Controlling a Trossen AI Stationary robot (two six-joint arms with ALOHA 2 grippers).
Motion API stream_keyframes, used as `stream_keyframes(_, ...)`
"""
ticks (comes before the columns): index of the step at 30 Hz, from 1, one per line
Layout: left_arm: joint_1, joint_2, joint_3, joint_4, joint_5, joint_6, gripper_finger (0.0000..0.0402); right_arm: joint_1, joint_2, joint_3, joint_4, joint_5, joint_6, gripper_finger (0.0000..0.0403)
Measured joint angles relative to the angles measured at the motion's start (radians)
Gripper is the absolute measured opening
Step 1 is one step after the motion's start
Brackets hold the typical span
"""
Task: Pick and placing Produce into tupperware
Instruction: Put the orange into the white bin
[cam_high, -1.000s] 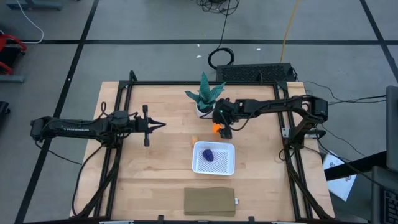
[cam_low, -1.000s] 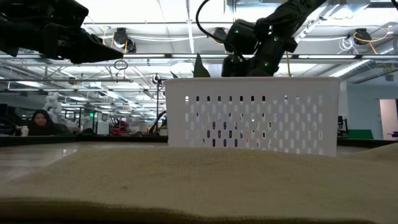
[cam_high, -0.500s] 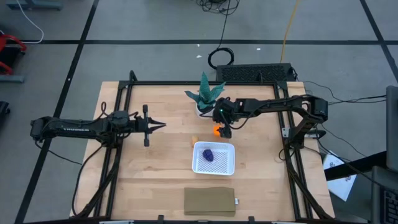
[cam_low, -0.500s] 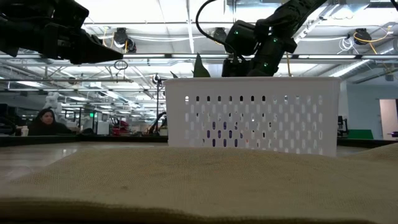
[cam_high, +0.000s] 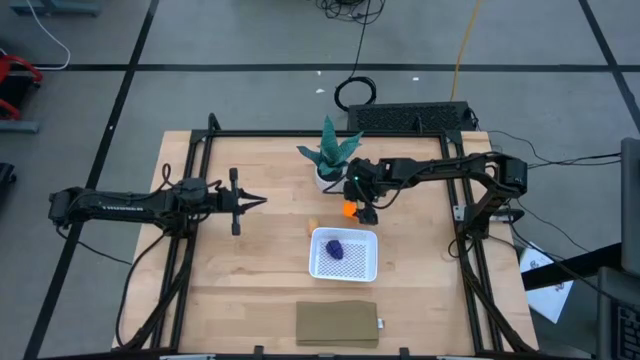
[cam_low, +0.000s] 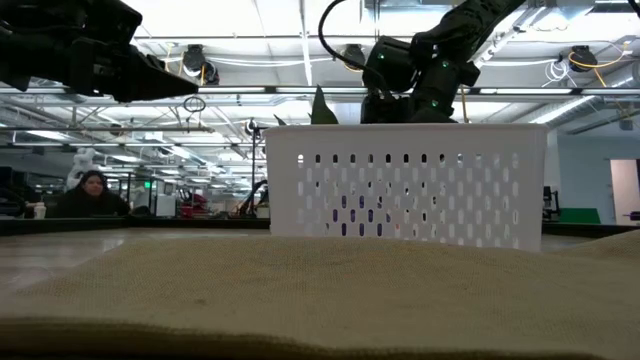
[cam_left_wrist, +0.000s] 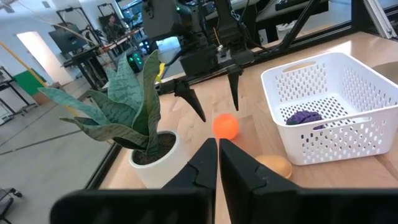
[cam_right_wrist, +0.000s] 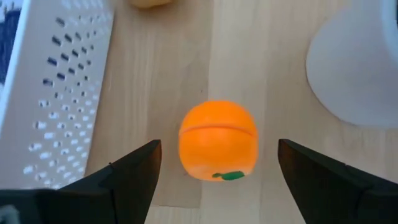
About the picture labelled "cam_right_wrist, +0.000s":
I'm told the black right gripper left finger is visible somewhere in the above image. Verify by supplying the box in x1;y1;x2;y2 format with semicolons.
0;139;163;224

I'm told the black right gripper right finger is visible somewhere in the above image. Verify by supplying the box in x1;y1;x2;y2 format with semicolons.
277;138;398;224

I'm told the orange toy fruit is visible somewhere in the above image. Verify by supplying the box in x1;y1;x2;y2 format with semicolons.
178;100;260;182

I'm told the white perforated plastic basket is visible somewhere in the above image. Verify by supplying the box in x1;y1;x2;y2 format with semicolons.
0;0;115;191

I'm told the white plant pot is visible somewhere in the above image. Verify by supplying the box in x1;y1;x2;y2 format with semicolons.
305;0;398;129

